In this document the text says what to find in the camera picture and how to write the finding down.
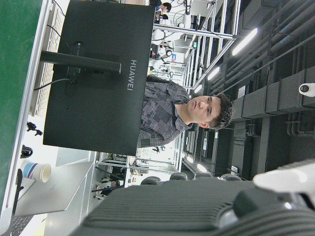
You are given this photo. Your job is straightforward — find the man in grey patterned shirt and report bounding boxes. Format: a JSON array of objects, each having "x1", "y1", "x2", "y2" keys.
[{"x1": 137, "y1": 75, "x2": 234, "y2": 148}]

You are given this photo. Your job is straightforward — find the grey ventilation duct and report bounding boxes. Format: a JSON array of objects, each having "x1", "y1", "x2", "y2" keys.
[{"x1": 231, "y1": 66, "x2": 315, "y2": 123}]

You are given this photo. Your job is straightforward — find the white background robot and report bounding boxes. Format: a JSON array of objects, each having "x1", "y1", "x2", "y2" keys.
[{"x1": 151, "y1": 29, "x2": 178, "y2": 59}]

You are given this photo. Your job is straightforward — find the white keyboard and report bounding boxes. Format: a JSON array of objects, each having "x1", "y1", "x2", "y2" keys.
[{"x1": 31, "y1": 2, "x2": 66, "y2": 118}]

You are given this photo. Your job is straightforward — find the black monitor stand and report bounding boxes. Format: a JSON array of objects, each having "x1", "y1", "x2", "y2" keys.
[{"x1": 39, "y1": 50, "x2": 122, "y2": 74}]

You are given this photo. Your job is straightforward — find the black Huawei monitor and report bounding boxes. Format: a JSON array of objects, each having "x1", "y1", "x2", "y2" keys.
[{"x1": 43, "y1": 0, "x2": 156, "y2": 157}]

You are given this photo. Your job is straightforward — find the paper cup blue stripes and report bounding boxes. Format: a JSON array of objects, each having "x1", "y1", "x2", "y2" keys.
[{"x1": 19, "y1": 161, "x2": 52, "y2": 183}]

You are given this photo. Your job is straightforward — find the aluminium frame cage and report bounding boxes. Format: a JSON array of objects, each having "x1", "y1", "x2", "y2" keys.
[{"x1": 152, "y1": 0, "x2": 237, "y2": 89}]

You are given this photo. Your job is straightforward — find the ceiling light strip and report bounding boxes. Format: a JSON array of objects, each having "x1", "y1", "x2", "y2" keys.
[
  {"x1": 207, "y1": 66, "x2": 221, "y2": 81},
  {"x1": 231, "y1": 27, "x2": 258, "y2": 57}
]

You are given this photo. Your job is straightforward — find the white security camera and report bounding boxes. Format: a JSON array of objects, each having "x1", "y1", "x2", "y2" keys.
[{"x1": 298, "y1": 83, "x2": 315, "y2": 96}]

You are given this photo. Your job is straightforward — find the grey laptop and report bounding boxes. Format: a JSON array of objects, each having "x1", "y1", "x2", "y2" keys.
[{"x1": 14, "y1": 161, "x2": 95, "y2": 217}]

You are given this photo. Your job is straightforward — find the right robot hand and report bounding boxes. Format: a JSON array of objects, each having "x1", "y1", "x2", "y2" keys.
[{"x1": 81, "y1": 158, "x2": 315, "y2": 236}]

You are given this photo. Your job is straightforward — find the green conveyor belt aluminium frame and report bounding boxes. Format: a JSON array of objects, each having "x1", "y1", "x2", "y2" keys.
[{"x1": 0, "y1": 0, "x2": 54, "y2": 217}]

